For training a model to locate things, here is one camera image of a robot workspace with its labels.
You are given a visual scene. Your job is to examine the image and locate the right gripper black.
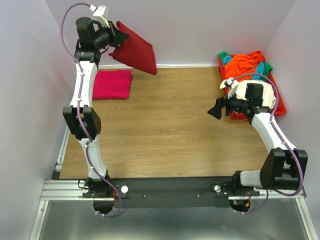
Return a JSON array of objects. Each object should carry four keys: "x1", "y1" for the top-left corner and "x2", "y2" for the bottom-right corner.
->
[{"x1": 207, "y1": 87, "x2": 249, "y2": 120}]

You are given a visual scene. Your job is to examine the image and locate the aluminium rail frame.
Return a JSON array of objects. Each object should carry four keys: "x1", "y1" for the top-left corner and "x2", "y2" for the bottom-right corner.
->
[{"x1": 29, "y1": 66, "x2": 312, "y2": 240}]

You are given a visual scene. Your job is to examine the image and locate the teal t shirt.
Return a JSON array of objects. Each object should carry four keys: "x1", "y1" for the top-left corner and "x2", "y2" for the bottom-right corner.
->
[{"x1": 222, "y1": 55, "x2": 266, "y2": 81}]

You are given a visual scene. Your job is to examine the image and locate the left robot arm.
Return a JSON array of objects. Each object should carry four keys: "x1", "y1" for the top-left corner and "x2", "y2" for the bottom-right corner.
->
[{"x1": 62, "y1": 17, "x2": 129, "y2": 198}]

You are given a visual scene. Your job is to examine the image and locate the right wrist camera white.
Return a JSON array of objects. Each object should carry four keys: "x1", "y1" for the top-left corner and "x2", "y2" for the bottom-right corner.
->
[{"x1": 223, "y1": 77, "x2": 239, "y2": 99}]

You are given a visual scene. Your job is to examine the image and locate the white t shirt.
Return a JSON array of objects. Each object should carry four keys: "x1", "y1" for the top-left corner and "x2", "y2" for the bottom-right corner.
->
[{"x1": 235, "y1": 79, "x2": 277, "y2": 110}]

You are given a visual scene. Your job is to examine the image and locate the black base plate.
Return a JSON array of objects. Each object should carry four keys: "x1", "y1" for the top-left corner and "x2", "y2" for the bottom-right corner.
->
[{"x1": 78, "y1": 177, "x2": 259, "y2": 210}]

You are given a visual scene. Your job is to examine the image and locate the green t shirt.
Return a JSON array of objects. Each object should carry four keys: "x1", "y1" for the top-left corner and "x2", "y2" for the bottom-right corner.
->
[{"x1": 217, "y1": 50, "x2": 273, "y2": 77}]

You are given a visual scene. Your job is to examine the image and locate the folded pink t shirt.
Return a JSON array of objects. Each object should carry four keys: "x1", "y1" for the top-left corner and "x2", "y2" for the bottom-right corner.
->
[{"x1": 92, "y1": 69, "x2": 132, "y2": 100}]

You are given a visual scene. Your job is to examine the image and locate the dark red t shirt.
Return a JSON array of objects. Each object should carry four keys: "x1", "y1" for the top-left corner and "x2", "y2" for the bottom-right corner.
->
[{"x1": 108, "y1": 21, "x2": 157, "y2": 75}]

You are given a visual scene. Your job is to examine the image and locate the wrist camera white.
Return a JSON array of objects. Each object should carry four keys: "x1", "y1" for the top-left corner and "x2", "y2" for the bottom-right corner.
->
[
  {"x1": 89, "y1": 4, "x2": 110, "y2": 28},
  {"x1": 223, "y1": 77, "x2": 239, "y2": 99}
]

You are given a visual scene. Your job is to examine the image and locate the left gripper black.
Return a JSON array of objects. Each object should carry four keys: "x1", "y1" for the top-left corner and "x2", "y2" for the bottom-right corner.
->
[{"x1": 91, "y1": 20, "x2": 127, "y2": 49}]

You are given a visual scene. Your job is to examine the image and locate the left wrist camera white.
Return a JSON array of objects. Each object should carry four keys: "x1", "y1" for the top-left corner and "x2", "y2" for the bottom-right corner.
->
[{"x1": 89, "y1": 4, "x2": 110, "y2": 28}]

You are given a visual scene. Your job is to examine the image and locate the orange t shirt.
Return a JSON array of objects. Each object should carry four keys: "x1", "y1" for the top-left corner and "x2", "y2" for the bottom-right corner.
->
[{"x1": 223, "y1": 50, "x2": 266, "y2": 81}]

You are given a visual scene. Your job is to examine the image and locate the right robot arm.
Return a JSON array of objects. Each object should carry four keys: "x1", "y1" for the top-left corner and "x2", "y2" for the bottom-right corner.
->
[{"x1": 208, "y1": 79, "x2": 308, "y2": 197}]

